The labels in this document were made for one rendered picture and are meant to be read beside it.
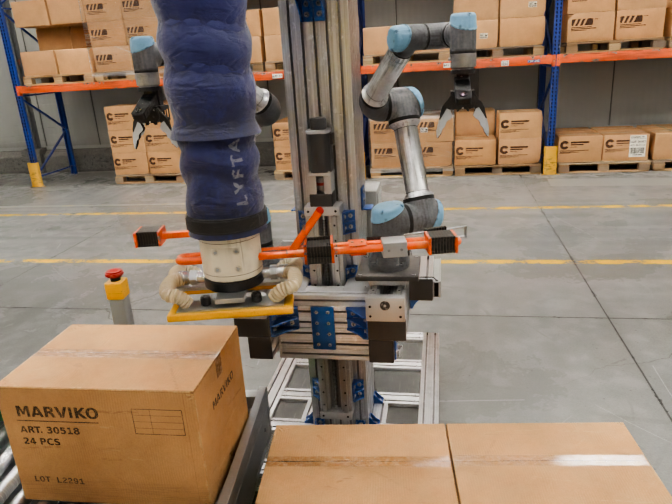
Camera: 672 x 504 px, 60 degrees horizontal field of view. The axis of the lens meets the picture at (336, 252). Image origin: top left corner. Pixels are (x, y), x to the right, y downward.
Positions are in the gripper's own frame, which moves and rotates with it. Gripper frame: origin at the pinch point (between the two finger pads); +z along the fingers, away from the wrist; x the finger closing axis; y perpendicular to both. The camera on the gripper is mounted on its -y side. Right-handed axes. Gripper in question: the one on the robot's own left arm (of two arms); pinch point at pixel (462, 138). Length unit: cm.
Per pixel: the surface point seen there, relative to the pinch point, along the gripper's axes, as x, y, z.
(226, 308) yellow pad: 63, -45, 37
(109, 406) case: 97, -55, 63
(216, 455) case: 72, -46, 84
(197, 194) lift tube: 68, -42, 6
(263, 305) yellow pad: 54, -43, 37
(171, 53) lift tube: 70, -43, -29
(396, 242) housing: 18.7, -25.4, 24.7
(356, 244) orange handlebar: 29.9, -26.8, 24.8
